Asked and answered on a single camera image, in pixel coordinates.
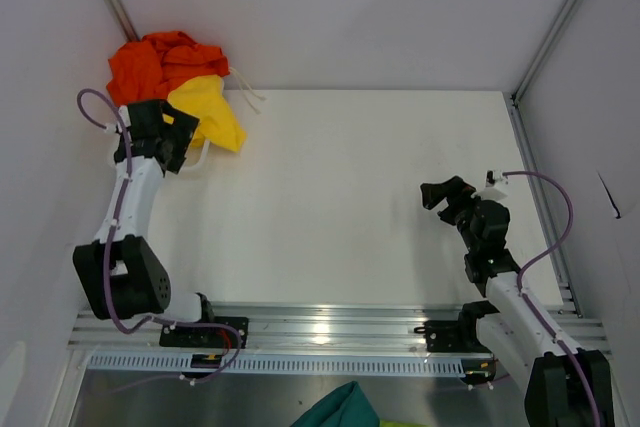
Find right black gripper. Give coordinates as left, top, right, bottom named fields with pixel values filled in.
left=420, top=176, right=483, bottom=253

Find yellow shorts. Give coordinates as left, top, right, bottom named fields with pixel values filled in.
left=168, top=75, right=247, bottom=153

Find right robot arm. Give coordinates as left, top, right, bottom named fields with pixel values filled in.
left=414, top=171, right=615, bottom=426

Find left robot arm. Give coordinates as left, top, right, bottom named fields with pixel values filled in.
left=72, top=99, right=199, bottom=320

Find orange shorts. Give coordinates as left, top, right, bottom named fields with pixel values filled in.
left=107, top=31, right=230, bottom=105

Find white plastic basket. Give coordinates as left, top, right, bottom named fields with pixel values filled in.
left=181, top=139, right=211, bottom=177

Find teal cloth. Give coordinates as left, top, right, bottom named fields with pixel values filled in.
left=292, top=381, right=380, bottom=427

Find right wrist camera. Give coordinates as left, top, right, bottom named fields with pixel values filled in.
left=477, top=170, right=509, bottom=202

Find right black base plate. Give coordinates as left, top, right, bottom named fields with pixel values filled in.
left=413, top=320, right=489, bottom=354

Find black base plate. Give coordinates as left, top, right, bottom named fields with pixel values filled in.
left=413, top=320, right=489, bottom=354
left=159, top=316, right=249, bottom=350

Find right side aluminium rail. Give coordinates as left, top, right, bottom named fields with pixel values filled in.
left=503, top=93, right=584, bottom=319

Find slotted cable duct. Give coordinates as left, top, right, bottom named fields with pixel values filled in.
left=87, top=351, right=465, bottom=378

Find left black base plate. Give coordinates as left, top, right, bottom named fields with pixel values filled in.
left=159, top=316, right=249, bottom=350

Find right aluminium corner post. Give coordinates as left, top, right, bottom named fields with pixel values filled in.
left=511, top=0, right=583, bottom=105

